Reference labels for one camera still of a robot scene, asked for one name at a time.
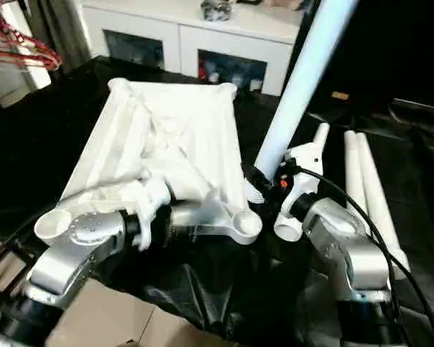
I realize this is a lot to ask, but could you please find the white plastic table leg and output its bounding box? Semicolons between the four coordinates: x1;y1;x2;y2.
355;132;412;280
273;122;331;243
344;130;391;255
246;0;359;205

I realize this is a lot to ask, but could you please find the white plastic table top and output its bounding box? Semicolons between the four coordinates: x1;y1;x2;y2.
33;77;264;247

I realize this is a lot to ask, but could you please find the black plastic mat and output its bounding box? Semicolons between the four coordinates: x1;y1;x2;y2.
0;56;434;347

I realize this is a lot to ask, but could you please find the white cabinet with glass doors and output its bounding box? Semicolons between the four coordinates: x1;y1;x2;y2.
80;0;306;97

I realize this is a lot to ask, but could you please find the dark object on cabinet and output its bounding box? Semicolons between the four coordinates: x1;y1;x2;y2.
200;0;234;22

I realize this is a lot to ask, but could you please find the grey curtain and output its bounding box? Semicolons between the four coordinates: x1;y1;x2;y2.
25;0;96;73

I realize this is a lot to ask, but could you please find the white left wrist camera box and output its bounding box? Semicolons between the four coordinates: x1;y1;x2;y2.
133;176;176;251

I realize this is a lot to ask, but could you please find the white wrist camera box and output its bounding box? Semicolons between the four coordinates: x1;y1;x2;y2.
133;176;176;251
281;142;325;218

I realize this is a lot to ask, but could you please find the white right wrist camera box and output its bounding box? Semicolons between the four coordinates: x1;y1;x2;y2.
281;142;325;218

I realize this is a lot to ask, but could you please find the black horizontal rail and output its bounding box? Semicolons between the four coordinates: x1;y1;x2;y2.
389;97;434;125

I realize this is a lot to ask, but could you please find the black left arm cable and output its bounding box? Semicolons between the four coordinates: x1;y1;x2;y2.
0;208;46;277

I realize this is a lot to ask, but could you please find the black metal table frame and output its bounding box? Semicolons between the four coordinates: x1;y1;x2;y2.
0;239;31;306

